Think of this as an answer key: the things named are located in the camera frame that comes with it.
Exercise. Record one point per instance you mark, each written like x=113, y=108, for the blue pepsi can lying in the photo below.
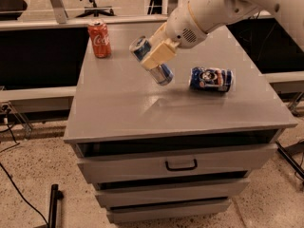
x=211, y=79

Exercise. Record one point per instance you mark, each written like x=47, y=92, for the black stand leg left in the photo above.
x=56, y=195

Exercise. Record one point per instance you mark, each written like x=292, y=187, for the black stand leg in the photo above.
x=56, y=195
x=297, y=166

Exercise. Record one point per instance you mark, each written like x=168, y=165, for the grey drawer cabinet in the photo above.
x=118, y=109

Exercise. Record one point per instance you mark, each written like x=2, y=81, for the bottom grey drawer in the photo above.
x=167, y=211

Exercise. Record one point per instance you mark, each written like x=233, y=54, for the middle grey drawer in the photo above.
x=195, y=190

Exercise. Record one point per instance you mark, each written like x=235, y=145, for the metal bracket left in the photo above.
x=12, y=116

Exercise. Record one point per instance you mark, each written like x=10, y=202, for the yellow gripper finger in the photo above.
x=159, y=37
x=161, y=52

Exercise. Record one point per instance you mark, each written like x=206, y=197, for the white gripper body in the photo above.
x=184, y=28

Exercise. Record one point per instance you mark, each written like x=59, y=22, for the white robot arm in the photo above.
x=212, y=14

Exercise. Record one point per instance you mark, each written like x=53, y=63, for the top grey drawer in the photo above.
x=148, y=166

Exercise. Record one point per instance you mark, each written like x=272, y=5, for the dark chair far left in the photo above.
x=12, y=9

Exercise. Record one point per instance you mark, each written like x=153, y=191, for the red coca-cola can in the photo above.
x=98, y=33

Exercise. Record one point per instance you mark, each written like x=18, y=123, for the grey drawer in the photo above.
x=167, y=211
x=148, y=166
x=195, y=190

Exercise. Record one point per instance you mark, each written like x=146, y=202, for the black stand leg right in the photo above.
x=297, y=166

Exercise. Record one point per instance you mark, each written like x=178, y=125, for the blue silver redbull can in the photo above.
x=161, y=73

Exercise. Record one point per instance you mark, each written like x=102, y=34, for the black drawer handle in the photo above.
x=178, y=166

